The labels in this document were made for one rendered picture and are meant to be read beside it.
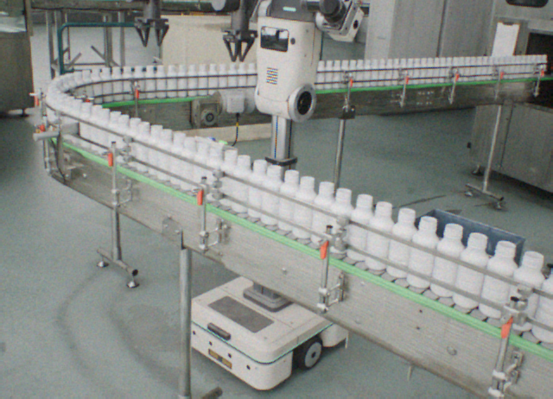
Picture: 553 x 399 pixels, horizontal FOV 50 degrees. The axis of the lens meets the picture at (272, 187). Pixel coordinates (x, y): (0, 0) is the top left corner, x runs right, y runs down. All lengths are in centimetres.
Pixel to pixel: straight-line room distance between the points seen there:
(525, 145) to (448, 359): 404
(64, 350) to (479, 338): 204
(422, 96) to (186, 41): 241
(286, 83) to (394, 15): 531
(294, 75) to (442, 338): 125
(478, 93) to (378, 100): 93
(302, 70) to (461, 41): 620
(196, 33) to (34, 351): 357
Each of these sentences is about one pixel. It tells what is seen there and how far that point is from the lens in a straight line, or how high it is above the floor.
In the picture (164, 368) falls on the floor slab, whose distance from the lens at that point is 279.
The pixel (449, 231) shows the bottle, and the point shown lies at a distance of 138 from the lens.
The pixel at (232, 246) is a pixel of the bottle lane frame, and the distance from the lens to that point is 178.
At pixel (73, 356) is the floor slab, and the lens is 292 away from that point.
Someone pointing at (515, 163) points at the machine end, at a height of 25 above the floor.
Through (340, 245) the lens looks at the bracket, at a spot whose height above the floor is 105.
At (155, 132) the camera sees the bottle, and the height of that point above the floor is 115.
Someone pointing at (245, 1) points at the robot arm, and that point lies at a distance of 186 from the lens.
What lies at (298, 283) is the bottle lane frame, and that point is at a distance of 164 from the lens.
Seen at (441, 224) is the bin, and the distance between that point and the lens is 210.
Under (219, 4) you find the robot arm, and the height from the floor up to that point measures 157.
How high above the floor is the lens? 168
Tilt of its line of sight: 20 degrees down
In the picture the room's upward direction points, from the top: 3 degrees clockwise
